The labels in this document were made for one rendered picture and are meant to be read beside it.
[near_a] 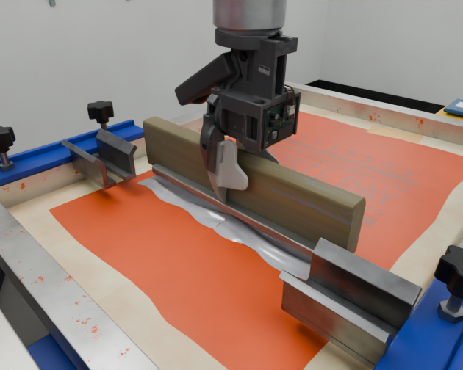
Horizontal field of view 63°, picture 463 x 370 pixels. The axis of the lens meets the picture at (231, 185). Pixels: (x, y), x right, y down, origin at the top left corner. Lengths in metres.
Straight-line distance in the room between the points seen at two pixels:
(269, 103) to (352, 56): 4.06
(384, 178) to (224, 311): 0.38
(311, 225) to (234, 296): 0.11
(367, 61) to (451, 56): 0.79
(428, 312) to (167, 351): 0.23
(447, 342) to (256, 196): 0.24
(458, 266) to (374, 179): 0.35
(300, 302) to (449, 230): 0.29
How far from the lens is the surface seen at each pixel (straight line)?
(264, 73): 0.40
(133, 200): 0.58
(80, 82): 2.60
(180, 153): 0.55
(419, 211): 0.60
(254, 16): 0.39
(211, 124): 0.44
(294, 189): 0.42
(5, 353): 0.30
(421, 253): 0.52
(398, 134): 0.86
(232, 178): 0.45
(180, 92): 0.49
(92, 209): 0.58
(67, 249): 0.52
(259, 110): 0.39
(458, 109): 1.03
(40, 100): 2.52
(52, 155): 0.65
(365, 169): 0.69
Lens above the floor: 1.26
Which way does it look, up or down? 30 degrees down
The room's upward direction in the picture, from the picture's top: straight up
